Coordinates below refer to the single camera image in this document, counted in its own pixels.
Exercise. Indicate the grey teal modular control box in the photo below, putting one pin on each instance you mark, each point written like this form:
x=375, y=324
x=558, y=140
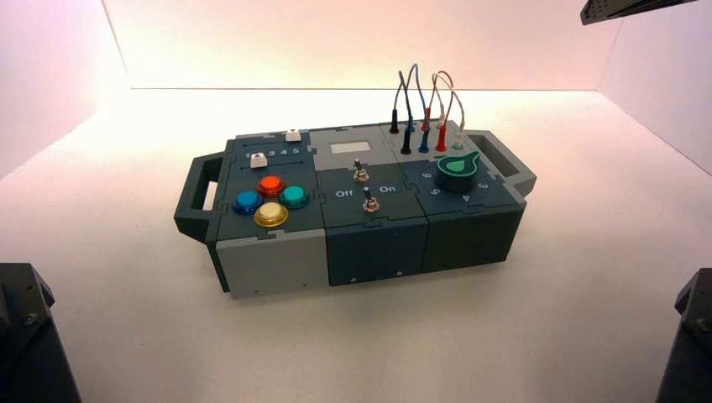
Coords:
x=378, y=244

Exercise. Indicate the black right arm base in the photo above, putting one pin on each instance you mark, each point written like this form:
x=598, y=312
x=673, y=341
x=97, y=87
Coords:
x=690, y=350

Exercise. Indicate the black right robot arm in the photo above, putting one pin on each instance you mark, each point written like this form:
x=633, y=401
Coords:
x=612, y=10

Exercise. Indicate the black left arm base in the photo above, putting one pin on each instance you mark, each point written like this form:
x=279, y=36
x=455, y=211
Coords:
x=28, y=345

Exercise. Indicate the white display window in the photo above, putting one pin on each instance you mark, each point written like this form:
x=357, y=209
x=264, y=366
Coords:
x=349, y=147

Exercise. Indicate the teal round push button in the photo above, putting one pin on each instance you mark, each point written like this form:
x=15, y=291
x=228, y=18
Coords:
x=293, y=196

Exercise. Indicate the yellow round push button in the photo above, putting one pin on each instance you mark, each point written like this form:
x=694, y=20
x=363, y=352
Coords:
x=271, y=213

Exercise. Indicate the orange round push button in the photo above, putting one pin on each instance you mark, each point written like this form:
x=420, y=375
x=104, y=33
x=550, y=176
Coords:
x=271, y=184

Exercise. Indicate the white slider cap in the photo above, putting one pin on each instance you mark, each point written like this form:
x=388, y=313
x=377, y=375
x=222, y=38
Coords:
x=256, y=161
x=292, y=136

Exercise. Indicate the green rotary knob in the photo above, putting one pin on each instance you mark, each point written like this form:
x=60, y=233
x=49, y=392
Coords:
x=456, y=175

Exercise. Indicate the blue round push button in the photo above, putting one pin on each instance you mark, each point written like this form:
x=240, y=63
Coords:
x=247, y=201

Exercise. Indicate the metal toggle switch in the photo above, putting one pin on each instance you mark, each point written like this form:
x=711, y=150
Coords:
x=371, y=206
x=361, y=175

